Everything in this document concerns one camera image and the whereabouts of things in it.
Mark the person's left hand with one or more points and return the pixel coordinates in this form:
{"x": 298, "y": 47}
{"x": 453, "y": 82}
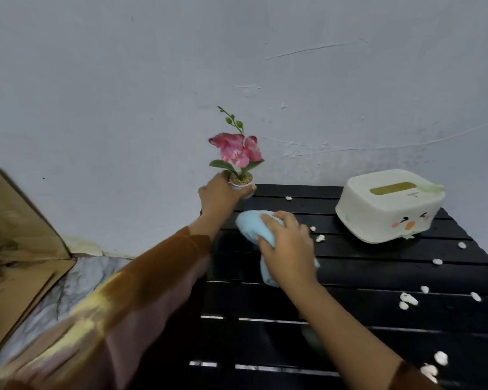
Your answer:
{"x": 215, "y": 198}

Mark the person's right hand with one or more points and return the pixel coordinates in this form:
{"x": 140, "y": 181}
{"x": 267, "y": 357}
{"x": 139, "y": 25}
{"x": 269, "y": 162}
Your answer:
{"x": 290, "y": 255}

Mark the person's left fingers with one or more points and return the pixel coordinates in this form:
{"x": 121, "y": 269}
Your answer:
{"x": 226, "y": 178}

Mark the person's right thumb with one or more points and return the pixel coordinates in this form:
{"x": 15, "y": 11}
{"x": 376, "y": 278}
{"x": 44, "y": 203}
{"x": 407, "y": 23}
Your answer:
{"x": 266, "y": 241}

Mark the light blue cleaning cloth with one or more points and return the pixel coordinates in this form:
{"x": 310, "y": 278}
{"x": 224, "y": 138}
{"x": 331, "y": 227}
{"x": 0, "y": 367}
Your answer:
{"x": 252, "y": 225}

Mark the pink artificial orchid white pot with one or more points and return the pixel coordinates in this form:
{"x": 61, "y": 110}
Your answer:
{"x": 236, "y": 152}

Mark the person's right forearm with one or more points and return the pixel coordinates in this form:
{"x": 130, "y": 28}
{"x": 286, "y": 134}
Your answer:
{"x": 349, "y": 341}

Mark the person's left forearm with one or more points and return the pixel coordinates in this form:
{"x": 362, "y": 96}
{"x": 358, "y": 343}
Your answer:
{"x": 146, "y": 288}

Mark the cream tissue box cartoon face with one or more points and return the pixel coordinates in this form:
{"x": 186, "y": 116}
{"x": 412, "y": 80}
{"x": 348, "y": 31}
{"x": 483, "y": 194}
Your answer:
{"x": 384, "y": 211}

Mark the brown cardboard sheet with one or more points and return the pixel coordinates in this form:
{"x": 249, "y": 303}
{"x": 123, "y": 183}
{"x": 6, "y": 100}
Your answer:
{"x": 16, "y": 247}

